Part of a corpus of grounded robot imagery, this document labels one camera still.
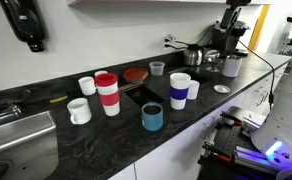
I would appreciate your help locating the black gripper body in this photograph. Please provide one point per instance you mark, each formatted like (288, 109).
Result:
(238, 3)

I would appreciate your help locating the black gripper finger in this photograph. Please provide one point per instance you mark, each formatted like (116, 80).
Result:
(226, 19)
(236, 16)

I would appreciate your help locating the small white mug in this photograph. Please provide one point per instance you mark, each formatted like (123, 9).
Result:
(193, 90)

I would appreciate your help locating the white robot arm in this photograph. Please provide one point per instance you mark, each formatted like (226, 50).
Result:
(286, 123)

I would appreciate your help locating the blue banded travel cup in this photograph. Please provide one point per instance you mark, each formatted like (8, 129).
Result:
(179, 91)

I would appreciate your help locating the red banded travel cup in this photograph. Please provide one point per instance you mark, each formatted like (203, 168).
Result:
(108, 95)

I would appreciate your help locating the large white mug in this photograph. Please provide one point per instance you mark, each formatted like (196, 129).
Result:
(81, 111)

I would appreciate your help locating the black coffee machine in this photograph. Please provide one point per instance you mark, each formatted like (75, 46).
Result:
(229, 38)

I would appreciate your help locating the steel funnel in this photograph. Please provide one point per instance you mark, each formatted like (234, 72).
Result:
(213, 60)

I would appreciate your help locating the white metal canister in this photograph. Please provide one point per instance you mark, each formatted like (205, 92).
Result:
(231, 67)

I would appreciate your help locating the steel coffee carafe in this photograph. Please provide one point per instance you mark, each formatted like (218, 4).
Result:
(192, 56)

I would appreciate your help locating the white round lid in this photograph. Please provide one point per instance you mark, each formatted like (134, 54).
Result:
(221, 88)

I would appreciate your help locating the clear plastic cup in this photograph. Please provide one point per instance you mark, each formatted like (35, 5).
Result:
(157, 69)

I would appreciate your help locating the red lidded container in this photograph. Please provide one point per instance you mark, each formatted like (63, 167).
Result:
(135, 74)

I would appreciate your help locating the teal cup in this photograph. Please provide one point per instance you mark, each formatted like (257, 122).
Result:
(152, 120)

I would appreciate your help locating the yellow sponge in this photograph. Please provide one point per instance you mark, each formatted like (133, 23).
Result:
(58, 99)

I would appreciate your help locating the steel faucet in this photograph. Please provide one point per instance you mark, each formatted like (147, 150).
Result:
(9, 108)

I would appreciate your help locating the stainless steel sink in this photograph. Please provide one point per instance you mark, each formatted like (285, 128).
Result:
(19, 143)

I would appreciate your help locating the yellow door frame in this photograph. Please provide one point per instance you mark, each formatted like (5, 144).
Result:
(259, 26)

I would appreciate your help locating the white wall outlet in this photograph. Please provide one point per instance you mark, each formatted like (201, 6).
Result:
(168, 40)

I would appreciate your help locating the black wall soap dispenser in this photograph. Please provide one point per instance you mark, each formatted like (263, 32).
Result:
(22, 20)

